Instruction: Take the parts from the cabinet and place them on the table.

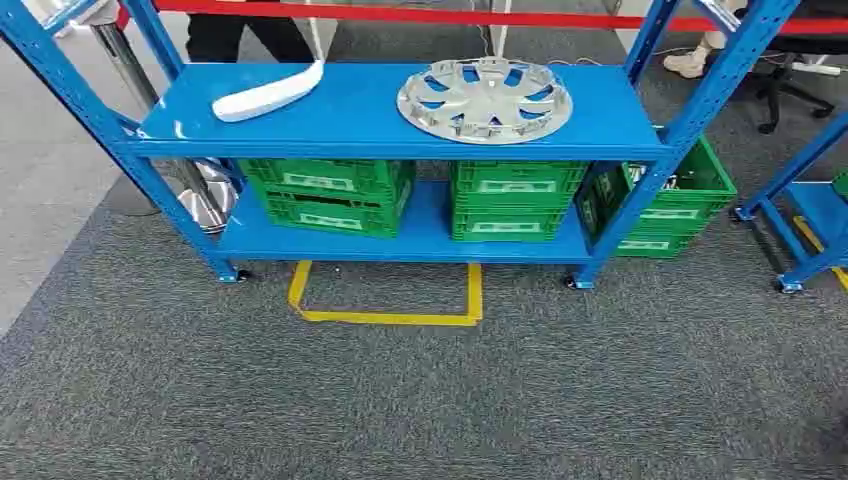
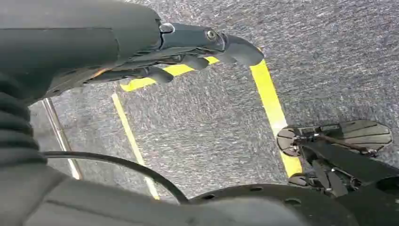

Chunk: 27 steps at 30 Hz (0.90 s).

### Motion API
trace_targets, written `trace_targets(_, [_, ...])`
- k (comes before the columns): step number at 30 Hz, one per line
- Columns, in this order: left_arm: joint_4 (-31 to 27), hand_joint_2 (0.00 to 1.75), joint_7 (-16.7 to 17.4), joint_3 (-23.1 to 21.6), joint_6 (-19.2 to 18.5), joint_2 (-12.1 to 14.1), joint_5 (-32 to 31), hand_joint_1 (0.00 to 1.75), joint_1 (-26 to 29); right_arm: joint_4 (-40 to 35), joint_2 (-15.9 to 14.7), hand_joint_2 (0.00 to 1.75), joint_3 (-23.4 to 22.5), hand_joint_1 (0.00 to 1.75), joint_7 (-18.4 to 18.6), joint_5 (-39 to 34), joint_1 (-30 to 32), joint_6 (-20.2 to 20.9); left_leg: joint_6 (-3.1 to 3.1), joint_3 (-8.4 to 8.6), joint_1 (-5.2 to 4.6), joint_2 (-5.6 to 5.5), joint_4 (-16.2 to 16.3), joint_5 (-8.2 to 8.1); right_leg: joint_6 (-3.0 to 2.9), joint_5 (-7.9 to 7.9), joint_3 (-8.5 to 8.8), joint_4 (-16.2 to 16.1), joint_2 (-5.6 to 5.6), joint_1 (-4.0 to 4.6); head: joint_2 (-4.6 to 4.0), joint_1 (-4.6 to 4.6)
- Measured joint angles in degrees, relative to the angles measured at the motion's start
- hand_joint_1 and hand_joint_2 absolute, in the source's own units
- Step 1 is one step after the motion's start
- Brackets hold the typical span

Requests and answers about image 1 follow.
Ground red barrier belt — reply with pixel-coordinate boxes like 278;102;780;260
115;0;848;36

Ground blue metal shelf rack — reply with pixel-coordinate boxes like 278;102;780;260
731;112;848;294
0;0;800;291

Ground green plastic crate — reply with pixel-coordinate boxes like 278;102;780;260
450;160;590;213
450;206;570;244
261;188;411;240
574;132;739;234
612;218;713;260
237;158;417;203

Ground person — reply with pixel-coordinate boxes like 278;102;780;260
663;29;729;79
185;13;316;64

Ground white plastic trim part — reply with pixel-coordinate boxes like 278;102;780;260
211;59;326;124

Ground silver wheel hubcap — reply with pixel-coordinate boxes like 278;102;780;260
396;56;574;146

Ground yellow tape strip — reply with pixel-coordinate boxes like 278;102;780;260
792;215;848;293

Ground yellow tape open outline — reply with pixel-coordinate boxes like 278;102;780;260
288;260;484;328

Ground black office chair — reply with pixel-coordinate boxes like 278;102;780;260
735;6;848;135

